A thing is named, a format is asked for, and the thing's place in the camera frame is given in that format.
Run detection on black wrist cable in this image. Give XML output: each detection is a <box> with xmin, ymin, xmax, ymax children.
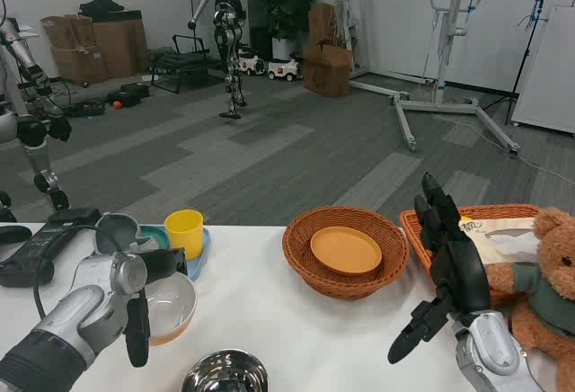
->
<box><xmin>31</xmin><ymin>224</ymin><xmax>102</xmax><ymax>321</ymax></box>

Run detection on white orange plastic bowl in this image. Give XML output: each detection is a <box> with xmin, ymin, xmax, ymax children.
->
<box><xmin>143</xmin><ymin>270</ymin><xmax>199</xmax><ymax>347</ymax></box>

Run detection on light blue plastic tray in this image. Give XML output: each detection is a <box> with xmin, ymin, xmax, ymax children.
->
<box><xmin>134</xmin><ymin>225</ymin><xmax>212</xmax><ymax>283</ymax></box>

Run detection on round brown wicker basket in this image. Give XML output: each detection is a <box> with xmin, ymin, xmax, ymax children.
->
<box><xmin>282</xmin><ymin>205</ymin><xmax>411</xmax><ymax>301</ymax></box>

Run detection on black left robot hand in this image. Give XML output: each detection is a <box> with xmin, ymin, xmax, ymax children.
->
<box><xmin>124</xmin><ymin>247</ymin><xmax>189</xmax><ymax>369</ymax></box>

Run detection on black tripod stand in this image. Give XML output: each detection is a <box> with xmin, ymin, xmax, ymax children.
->
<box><xmin>480</xmin><ymin>0</ymin><xmax>547</xmax><ymax>126</ymax></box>

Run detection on black floor case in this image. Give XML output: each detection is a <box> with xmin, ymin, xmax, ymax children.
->
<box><xmin>106</xmin><ymin>82</ymin><xmax>150</xmax><ymax>108</ymax></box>

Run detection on shiny steel bowl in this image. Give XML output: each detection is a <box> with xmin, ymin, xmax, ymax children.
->
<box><xmin>180</xmin><ymin>349</ymin><xmax>270</xmax><ymax>392</ymax></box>

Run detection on tall brown cardboard box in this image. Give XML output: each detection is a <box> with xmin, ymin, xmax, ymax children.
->
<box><xmin>308</xmin><ymin>3</ymin><xmax>342</xmax><ymax>49</ymax></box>

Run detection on black bag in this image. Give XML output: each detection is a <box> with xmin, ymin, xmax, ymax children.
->
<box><xmin>79</xmin><ymin>0</ymin><xmax>125</xmax><ymax>14</ymax></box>

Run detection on orange plastic plate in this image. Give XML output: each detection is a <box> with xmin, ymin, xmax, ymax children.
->
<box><xmin>309</xmin><ymin>226</ymin><xmax>383</xmax><ymax>275</ymax></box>

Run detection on white wheeled gantry stand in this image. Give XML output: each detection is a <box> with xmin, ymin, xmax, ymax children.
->
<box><xmin>390</xmin><ymin>0</ymin><xmax>522</xmax><ymax>154</ymax></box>

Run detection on open-flap cardboard box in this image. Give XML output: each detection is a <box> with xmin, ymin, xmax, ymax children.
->
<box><xmin>40</xmin><ymin>13</ymin><xmax>98</xmax><ymax>49</ymax></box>

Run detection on yellow plastic cup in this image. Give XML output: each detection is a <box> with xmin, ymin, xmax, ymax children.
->
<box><xmin>164</xmin><ymin>209</ymin><xmax>206</xmax><ymax>262</ymax></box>

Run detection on wide brown cardboard box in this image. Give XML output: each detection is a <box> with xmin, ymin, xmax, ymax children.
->
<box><xmin>303</xmin><ymin>43</ymin><xmax>354</xmax><ymax>98</ymax></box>

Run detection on large dark cardboard box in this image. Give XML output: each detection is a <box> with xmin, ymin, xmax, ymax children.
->
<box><xmin>92</xmin><ymin>10</ymin><xmax>149</xmax><ymax>79</ymax></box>

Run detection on hanging black silver humanoid robot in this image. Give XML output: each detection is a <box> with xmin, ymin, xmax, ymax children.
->
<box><xmin>186</xmin><ymin>0</ymin><xmax>249</xmax><ymax>120</ymax></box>

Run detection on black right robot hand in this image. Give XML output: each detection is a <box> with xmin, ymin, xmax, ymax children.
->
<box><xmin>387</xmin><ymin>171</ymin><xmax>493</xmax><ymax>365</ymax></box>

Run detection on teal plastic plate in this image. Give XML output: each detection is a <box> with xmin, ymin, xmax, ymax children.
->
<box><xmin>138</xmin><ymin>225</ymin><xmax>171</xmax><ymax>252</ymax></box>

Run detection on rectangular orange wicker basket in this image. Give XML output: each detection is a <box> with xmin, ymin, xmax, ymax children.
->
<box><xmin>399</xmin><ymin>203</ymin><xmax>543</xmax><ymax>307</ymax></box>

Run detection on low cardboard box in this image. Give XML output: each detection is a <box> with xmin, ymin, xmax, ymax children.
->
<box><xmin>51</xmin><ymin>45</ymin><xmax>109</xmax><ymax>85</ymax></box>

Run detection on black folding cot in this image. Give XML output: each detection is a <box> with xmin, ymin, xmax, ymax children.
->
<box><xmin>150</xmin><ymin>34</ymin><xmax>226</xmax><ymax>94</ymax></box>

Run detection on brown teddy bear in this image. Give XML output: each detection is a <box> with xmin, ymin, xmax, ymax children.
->
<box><xmin>487</xmin><ymin>206</ymin><xmax>575</xmax><ymax>392</ymax></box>

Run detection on white toy car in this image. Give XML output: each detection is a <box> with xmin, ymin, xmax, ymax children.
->
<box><xmin>237</xmin><ymin>48</ymin><xmax>266</xmax><ymax>76</ymax></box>
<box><xmin>267</xmin><ymin>54</ymin><xmax>301</xmax><ymax>82</ymax></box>

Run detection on black cable pile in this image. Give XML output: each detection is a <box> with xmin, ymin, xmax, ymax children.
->
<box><xmin>66</xmin><ymin>99</ymin><xmax>107</xmax><ymax>119</ymax></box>

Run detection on white printed snack bag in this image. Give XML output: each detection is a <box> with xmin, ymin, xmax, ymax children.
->
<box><xmin>457</xmin><ymin>216</ymin><xmax>540</xmax><ymax>267</ymax></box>

